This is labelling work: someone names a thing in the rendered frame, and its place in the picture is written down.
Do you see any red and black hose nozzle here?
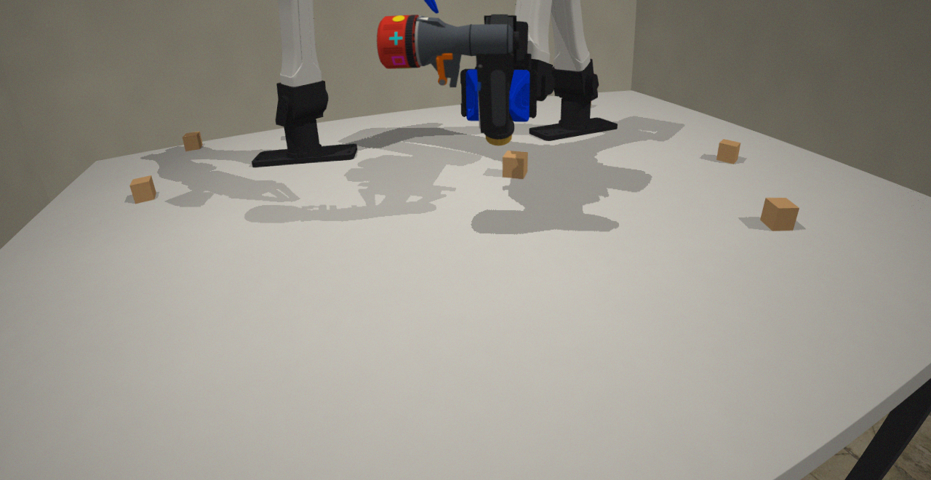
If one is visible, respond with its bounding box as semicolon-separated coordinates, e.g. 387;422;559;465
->
377;15;519;145

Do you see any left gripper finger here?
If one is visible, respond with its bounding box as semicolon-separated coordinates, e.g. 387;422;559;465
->
465;70;479;121
509;70;530;122

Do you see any tan cube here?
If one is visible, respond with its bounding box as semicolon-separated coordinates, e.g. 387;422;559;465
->
716;139;740;164
130;175;156;204
183;131;203;151
760;198;799;231
503;151;528;179

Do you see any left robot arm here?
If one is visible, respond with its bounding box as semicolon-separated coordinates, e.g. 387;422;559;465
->
484;0;618;141

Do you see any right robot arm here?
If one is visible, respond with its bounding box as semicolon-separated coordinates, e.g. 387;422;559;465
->
252;0;357;167

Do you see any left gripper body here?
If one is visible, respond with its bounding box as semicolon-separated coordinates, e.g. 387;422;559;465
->
460;69;538;118

